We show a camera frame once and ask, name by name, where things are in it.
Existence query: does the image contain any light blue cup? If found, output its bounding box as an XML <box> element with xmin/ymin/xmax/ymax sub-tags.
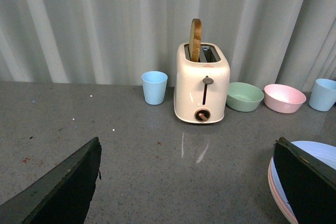
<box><xmin>141</xmin><ymin>71</ymin><xmax>167</xmax><ymax>105</ymax></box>
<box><xmin>309</xmin><ymin>79</ymin><xmax>335</xmax><ymax>112</ymax></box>

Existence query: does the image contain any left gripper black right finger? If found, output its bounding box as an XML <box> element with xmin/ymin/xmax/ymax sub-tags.
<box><xmin>273</xmin><ymin>137</ymin><xmax>335</xmax><ymax>223</ymax></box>

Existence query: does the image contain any pink bowl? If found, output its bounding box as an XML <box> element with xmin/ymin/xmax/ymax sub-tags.
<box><xmin>264</xmin><ymin>84</ymin><xmax>307</xmax><ymax>114</ymax></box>

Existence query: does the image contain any cream toaster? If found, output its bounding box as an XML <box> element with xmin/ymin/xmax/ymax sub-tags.
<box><xmin>174</xmin><ymin>43</ymin><xmax>230</xmax><ymax>124</ymax></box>

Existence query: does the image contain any grey curtain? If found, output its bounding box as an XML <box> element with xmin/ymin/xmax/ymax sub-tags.
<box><xmin>1</xmin><ymin>0</ymin><xmax>335</xmax><ymax>91</ymax></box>

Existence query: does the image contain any bread slice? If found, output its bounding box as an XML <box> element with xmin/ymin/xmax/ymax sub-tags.
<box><xmin>188</xmin><ymin>18</ymin><xmax>202</xmax><ymax>62</ymax></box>

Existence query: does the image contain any green bowl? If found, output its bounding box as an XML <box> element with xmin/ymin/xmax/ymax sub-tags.
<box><xmin>226</xmin><ymin>82</ymin><xmax>264</xmax><ymax>112</ymax></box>

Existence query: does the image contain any light blue plate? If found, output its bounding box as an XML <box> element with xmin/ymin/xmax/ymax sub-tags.
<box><xmin>272</xmin><ymin>141</ymin><xmax>336</xmax><ymax>213</ymax></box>

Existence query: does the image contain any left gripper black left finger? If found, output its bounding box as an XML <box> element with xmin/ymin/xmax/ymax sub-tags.
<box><xmin>1</xmin><ymin>137</ymin><xmax>102</xmax><ymax>223</ymax></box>

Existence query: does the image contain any pink plate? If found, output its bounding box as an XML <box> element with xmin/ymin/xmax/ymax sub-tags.
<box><xmin>268</xmin><ymin>158</ymin><xmax>298</xmax><ymax>224</ymax></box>

